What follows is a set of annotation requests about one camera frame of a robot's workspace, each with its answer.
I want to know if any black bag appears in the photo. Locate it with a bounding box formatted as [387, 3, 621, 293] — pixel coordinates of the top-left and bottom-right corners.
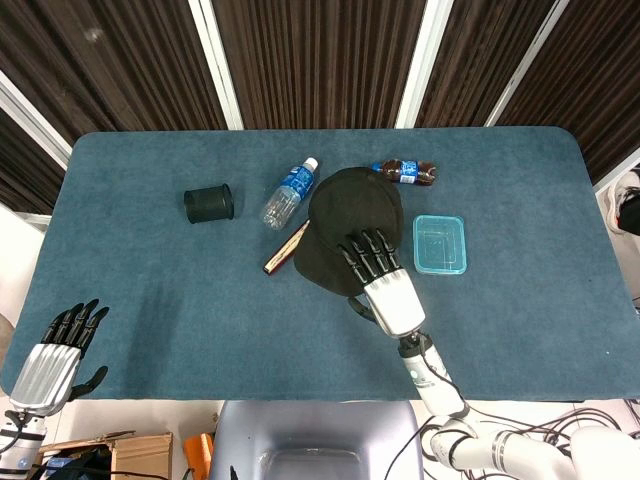
[30, 445, 117, 480]

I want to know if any black mesh pen holder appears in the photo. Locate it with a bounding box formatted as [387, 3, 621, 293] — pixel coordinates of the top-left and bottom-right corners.
[182, 183, 235, 225]

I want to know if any dark cola bottle blue label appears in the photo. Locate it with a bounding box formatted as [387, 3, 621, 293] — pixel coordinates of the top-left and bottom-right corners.
[370, 158, 441, 188]

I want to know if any black cap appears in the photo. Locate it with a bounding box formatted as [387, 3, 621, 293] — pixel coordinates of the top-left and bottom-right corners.
[292, 167, 405, 298]

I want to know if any clear water bottle blue label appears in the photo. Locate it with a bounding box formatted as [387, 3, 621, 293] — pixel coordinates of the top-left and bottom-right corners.
[258, 157, 320, 231]

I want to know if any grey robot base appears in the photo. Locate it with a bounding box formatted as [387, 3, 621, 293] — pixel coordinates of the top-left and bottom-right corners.
[207, 400, 425, 480]

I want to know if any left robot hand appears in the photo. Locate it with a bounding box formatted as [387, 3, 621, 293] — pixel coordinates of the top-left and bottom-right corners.
[9, 298, 110, 417]

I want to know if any blue table mat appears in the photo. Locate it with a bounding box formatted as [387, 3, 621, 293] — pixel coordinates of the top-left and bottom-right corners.
[0, 125, 640, 403]

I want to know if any clear blue plastic container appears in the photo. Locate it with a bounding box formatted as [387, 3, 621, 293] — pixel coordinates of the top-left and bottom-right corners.
[412, 214, 468, 276]

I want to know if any white shoe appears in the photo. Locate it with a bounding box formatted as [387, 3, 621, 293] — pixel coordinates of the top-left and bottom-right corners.
[603, 168, 640, 234]

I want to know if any cardboard box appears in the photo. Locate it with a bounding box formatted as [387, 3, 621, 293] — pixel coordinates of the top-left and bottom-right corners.
[38, 430, 174, 480]

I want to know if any brown pen case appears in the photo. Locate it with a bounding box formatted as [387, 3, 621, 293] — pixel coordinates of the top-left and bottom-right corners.
[263, 219, 310, 276]

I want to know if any orange object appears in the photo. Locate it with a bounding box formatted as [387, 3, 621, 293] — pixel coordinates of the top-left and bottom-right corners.
[182, 433, 215, 474]

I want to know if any black cables bundle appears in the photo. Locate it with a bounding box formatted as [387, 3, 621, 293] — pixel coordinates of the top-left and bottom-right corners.
[409, 399, 640, 466]

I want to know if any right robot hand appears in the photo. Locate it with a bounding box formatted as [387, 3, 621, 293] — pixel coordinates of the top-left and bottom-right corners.
[337, 227, 427, 337]

